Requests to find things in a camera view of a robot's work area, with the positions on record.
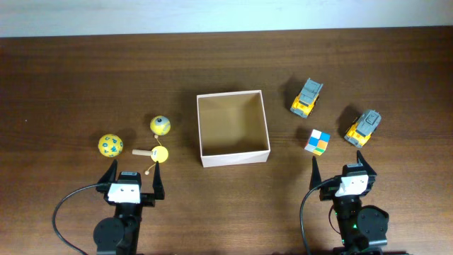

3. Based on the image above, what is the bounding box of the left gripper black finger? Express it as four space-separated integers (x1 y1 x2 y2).
98 159 117 184
152 161 165 195

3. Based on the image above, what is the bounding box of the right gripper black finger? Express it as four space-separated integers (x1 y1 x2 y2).
357 150 377 176
309 156 322 190

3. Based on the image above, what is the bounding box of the yellow grey mixer truck toy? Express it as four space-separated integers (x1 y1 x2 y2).
344 109 382 148

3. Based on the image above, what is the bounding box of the small colourful puzzle cube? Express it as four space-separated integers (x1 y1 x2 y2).
304 129 331 156

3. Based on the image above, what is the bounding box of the yellow grey dump truck toy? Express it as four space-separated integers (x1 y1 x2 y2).
290 78 323 118

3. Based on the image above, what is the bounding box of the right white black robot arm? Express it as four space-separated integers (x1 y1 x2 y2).
309 152 389 254

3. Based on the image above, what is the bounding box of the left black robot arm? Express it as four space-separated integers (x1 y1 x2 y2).
93 159 165 255

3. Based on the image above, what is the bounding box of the yellow ball with blue letters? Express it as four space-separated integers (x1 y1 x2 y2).
98 134 124 157

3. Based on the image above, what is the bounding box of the yellow wooden paddle drum toy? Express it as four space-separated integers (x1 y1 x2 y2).
132 135 169 175

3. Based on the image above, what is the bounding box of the pink cardboard box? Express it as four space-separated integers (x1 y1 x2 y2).
197 90 270 168

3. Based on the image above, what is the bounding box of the left black camera cable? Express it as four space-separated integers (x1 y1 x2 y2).
52 183 107 255

